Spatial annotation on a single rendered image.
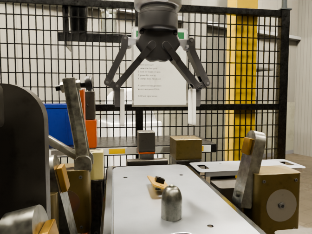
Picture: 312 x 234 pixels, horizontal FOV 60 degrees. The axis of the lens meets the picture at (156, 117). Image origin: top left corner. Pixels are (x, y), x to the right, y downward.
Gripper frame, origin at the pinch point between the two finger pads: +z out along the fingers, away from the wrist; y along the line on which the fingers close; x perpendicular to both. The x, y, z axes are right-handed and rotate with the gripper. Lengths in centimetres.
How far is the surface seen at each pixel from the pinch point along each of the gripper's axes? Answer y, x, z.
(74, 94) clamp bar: -15.3, -1.7, -4.8
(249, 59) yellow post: 49, 58, -21
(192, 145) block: 14.0, 23.5, 9.6
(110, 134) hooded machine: -12, 245, 35
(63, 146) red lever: -17.5, -0.7, 4.8
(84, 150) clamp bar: -13.6, -1.7, 5.4
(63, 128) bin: -24.1, 37.0, 5.4
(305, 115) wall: 382, 448, 30
